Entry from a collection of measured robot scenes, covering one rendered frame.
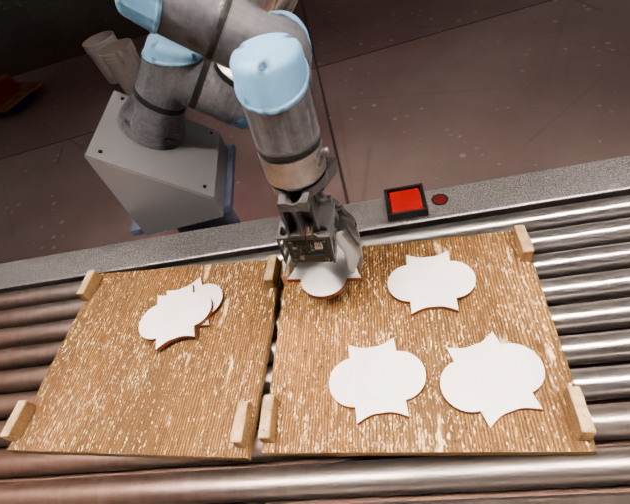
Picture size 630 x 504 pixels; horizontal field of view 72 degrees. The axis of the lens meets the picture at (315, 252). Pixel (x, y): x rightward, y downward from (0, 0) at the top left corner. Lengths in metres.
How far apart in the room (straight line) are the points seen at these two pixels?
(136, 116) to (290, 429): 0.74
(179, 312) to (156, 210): 0.34
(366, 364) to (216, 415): 0.23
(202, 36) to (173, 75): 0.47
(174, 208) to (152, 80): 0.28
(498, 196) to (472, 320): 0.29
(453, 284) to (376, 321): 0.13
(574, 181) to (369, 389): 0.54
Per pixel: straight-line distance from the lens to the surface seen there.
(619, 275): 0.79
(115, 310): 0.91
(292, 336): 0.70
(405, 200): 0.86
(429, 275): 0.72
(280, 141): 0.46
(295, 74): 0.44
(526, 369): 0.64
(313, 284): 0.66
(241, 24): 0.53
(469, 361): 0.64
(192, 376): 0.74
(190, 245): 0.96
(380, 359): 0.64
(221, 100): 1.00
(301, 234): 0.54
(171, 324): 0.79
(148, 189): 1.03
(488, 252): 0.76
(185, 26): 0.53
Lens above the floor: 1.52
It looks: 47 degrees down
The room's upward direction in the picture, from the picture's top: 20 degrees counter-clockwise
